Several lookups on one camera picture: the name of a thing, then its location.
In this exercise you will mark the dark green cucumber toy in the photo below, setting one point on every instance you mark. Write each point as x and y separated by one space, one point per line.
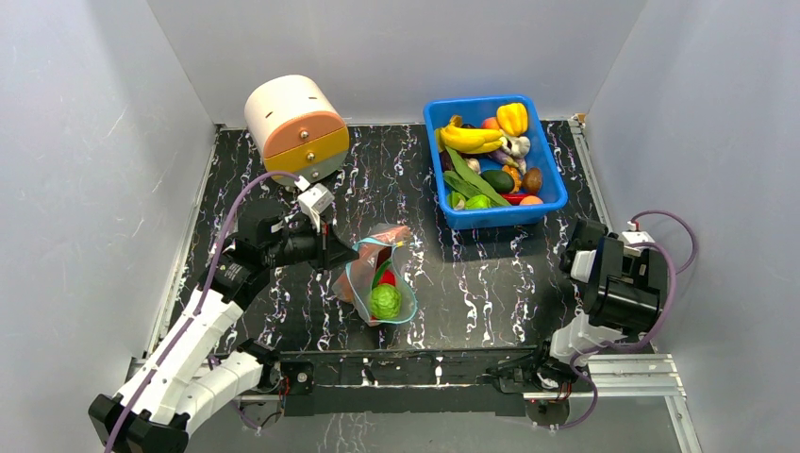
501 181

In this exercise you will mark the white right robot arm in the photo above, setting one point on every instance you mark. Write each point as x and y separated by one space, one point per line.
625 284

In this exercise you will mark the round pastel drawer cabinet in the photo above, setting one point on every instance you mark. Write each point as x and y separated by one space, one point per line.
295 128

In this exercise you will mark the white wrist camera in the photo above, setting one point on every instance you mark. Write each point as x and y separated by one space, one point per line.
313 202
636 239

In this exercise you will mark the green leaf vegetable toy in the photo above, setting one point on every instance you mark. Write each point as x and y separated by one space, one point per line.
475 179

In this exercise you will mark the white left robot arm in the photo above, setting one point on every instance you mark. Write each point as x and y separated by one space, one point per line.
164 403

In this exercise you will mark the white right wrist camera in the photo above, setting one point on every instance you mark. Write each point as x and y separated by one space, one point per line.
636 239

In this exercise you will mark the brown potato toy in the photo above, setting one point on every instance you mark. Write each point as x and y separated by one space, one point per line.
532 181

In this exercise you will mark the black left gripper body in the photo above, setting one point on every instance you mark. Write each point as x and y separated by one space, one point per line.
298 246

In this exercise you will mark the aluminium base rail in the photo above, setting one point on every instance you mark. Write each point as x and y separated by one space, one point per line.
428 381

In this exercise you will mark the orange round fruit toy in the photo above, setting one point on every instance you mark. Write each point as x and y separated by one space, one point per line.
530 200

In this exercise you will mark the purple eggplant toy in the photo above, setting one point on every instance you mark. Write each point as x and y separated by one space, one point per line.
504 159

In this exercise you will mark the green bean pod toy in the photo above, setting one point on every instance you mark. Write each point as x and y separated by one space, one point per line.
385 265

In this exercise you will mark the clear zip top bag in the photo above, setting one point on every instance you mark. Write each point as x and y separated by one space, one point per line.
360 274

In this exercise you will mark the blue plastic bin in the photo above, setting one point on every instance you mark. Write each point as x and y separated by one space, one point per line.
474 110

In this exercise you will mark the white mushroom toy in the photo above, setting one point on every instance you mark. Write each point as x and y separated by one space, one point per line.
516 147

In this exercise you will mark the yellow bell pepper toy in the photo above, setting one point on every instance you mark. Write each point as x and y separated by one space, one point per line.
513 119

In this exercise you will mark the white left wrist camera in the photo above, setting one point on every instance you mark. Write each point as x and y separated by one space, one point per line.
313 202

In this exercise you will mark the peach apple toy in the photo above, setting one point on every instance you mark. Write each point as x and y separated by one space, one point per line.
491 123

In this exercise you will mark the yellow banana bunch toy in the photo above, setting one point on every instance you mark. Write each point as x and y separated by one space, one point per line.
467 140

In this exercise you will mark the red tomato toy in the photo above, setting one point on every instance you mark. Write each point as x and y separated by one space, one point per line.
387 278

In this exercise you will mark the green custard apple toy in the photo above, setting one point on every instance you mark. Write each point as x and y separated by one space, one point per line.
478 202
385 301

